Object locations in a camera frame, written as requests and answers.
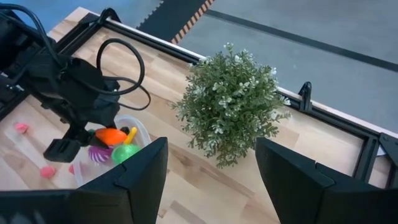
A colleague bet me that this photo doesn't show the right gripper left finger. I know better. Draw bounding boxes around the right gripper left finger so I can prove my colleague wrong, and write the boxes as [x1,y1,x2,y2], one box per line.
[0,136,169,224]

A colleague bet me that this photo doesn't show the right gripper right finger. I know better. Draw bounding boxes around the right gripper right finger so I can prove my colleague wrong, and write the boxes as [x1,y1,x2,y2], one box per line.
[255,136,398,224]

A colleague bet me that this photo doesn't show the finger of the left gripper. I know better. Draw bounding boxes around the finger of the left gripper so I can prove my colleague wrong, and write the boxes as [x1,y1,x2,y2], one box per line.
[42,123,91,164]
[88,136,110,149]

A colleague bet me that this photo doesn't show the purple striped toy vegetable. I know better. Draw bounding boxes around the purple striped toy vegetable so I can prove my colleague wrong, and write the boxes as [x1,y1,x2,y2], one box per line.
[88,145,114,165]

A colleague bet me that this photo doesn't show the red-orange toy produce green top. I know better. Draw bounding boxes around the red-orange toy produce green top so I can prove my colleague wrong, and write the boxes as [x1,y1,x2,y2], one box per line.
[88,126,129,147]

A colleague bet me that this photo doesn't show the green toy cabbage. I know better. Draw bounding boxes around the green toy cabbage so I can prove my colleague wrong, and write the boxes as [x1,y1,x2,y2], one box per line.
[111,143,142,166]

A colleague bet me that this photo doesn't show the yellow toy vegetable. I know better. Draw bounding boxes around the yellow toy vegetable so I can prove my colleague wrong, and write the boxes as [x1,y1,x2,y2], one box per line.
[123,126,139,146]

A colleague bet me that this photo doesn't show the clear plastic tupperware container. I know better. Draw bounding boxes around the clear plastic tupperware container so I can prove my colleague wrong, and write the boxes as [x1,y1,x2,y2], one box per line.
[72,113,152,188]

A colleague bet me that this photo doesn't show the black mat orange-striped edges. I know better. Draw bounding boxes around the black mat orange-striped edges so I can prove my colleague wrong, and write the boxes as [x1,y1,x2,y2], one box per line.
[136,0,216,45]

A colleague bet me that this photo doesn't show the artificial green potted plant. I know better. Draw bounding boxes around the artificial green potted plant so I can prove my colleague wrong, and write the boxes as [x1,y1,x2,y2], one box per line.
[170,42,292,169]

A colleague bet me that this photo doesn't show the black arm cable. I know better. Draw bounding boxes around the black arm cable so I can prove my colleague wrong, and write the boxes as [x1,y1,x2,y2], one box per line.
[96,37,152,112]
[0,2,65,68]

